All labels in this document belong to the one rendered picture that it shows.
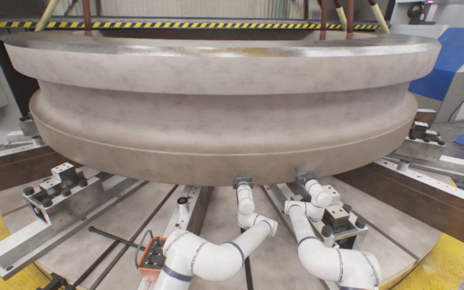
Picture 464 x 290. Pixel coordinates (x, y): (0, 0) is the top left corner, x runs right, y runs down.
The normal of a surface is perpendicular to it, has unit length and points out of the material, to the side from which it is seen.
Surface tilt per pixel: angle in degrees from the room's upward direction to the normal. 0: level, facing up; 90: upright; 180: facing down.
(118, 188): 71
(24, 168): 90
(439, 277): 0
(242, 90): 90
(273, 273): 0
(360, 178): 90
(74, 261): 0
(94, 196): 90
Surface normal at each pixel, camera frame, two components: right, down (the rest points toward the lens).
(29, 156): 0.62, 0.37
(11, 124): 0.27, 0.45
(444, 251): 0.01, -0.88
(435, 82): -0.96, 0.12
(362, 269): -0.06, -0.47
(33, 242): 0.83, -0.06
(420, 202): -0.78, 0.29
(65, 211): 0.87, 0.24
